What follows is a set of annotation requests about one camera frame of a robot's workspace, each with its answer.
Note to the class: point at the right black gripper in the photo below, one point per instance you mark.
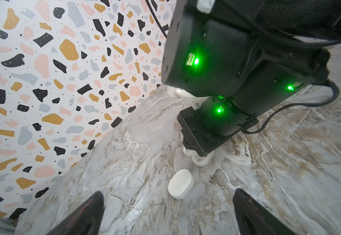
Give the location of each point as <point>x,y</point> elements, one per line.
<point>213,124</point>

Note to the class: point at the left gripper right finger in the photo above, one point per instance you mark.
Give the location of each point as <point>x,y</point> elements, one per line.
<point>254,219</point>

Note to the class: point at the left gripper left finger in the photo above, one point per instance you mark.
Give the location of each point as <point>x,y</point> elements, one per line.
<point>85,220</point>

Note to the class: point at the white earbud charging case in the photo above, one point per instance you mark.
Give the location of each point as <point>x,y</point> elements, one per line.
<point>180,184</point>

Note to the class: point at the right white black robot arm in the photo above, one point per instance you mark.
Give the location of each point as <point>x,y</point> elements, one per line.
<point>232,61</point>

